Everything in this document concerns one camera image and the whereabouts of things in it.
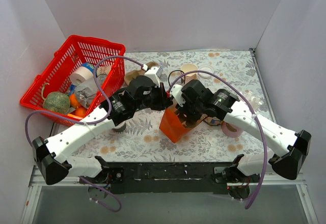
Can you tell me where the silver tin can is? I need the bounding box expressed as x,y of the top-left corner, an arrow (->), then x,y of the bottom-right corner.
97,74 -> 107,82

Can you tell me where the toilet paper roll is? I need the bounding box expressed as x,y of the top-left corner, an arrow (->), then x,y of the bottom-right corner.
69,66 -> 93,86

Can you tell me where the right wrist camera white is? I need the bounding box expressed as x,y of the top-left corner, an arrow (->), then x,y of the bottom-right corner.
169,85 -> 185,107

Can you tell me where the single cardboard cup carrier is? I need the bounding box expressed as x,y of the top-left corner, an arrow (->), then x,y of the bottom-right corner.
175,111 -> 201,129

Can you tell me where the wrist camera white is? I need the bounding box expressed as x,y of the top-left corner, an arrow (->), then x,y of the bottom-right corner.
142,64 -> 162,87
169,85 -> 185,107

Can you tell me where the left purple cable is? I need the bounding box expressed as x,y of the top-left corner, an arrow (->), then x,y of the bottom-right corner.
24,55 -> 148,212

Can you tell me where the grey crumpled paper bag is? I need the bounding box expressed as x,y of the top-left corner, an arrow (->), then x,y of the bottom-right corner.
74,78 -> 98,108

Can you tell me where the purple cable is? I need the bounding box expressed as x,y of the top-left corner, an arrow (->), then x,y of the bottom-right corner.
24,55 -> 148,212
168,71 -> 268,210

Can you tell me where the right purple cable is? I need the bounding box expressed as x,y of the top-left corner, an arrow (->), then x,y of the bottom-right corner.
168,71 -> 268,210

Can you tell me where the pink cup holder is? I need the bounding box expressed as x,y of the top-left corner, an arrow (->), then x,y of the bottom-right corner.
222,122 -> 243,138

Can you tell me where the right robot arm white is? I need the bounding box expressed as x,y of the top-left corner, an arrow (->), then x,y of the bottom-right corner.
170,79 -> 311,182

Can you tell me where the beige printed pouch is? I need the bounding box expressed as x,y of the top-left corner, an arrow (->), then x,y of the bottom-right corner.
97,65 -> 112,76

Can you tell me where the cardboard cup carrier stack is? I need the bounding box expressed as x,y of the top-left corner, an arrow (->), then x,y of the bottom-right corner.
124,62 -> 159,86

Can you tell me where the green netted melon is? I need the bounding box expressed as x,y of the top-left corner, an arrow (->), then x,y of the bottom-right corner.
43,92 -> 70,114

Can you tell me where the floral table mat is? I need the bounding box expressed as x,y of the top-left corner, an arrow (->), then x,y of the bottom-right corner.
74,50 -> 271,162

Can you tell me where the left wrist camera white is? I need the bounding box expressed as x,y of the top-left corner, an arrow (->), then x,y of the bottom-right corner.
142,64 -> 162,87

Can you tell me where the orange paper bag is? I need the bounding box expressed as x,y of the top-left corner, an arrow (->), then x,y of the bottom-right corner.
159,70 -> 204,144

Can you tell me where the orange fruit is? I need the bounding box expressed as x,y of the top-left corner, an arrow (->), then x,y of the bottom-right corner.
69,94 -> 82,108
74,107 -> 87,118

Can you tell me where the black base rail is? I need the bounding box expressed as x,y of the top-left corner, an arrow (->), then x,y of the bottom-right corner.
78,161 -> 268,194

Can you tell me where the stack of paper cups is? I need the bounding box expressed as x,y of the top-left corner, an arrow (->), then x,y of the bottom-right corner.
181,63 -> 198,83

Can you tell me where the napkin filled paper tub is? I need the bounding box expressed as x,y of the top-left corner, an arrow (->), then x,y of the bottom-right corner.
204,117 -> 223,126

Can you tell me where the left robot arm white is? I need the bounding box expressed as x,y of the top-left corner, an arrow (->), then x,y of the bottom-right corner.
32,76 -> 172,185

